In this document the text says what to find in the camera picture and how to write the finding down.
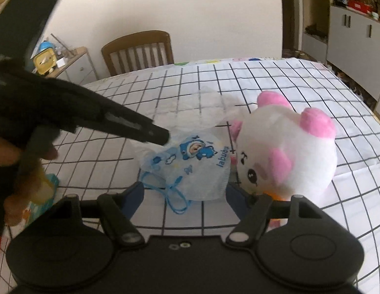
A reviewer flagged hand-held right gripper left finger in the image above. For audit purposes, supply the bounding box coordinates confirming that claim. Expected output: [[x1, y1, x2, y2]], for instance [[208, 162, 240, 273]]
[[53, 181, 146, 247]]

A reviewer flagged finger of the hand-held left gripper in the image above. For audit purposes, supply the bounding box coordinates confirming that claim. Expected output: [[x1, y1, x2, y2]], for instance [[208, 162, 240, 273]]
[[97, 97, 171, 147]]

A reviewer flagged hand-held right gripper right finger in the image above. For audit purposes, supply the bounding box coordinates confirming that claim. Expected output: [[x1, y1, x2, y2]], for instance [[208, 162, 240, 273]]
[[225, 183, 328, 248]]

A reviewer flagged bagged face mask blue print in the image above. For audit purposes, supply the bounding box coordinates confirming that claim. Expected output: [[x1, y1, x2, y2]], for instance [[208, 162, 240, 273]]
[[134, 85, 258, 215]]

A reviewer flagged white and pink plush toy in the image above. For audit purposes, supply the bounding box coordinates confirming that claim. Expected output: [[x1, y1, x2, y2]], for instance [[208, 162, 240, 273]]
[[230, 90, 338, 225]]

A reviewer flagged person's left hand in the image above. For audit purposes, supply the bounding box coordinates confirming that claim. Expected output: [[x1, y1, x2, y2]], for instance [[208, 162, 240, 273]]
[[0, 132, 59, 226]]

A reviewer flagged yellow tissue box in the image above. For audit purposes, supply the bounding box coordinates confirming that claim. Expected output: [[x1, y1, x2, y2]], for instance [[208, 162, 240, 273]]
[[34, 50, 57, 74]]

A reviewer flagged wooden dresser with grey drawers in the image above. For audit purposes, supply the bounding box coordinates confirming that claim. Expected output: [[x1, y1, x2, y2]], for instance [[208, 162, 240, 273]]
[[33, 46, 99, 86]]

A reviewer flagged wooden chair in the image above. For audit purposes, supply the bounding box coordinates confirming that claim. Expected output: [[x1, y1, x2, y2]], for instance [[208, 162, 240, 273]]
[[101, 30, 175, 78]]

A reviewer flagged light blue printed packet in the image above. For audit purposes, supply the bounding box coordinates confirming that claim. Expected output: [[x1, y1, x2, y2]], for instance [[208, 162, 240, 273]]
[[24, 172, 60, 215]]

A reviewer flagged white checked bed sheet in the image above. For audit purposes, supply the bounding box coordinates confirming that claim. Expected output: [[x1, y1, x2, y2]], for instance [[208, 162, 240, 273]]
[[0, 57, 380, 294]]

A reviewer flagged dark wooden door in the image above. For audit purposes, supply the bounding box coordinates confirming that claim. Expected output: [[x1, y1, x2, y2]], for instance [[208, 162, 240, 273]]
[[280, 0, 302, 59]]

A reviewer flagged red box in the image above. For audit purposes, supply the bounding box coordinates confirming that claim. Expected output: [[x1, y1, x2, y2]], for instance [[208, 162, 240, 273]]
[[349, 0, 375, 13]]

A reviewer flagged grey cabinet with black handles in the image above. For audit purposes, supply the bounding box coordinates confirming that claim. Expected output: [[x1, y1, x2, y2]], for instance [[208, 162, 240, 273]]
[[302, 4, 380, 102]]

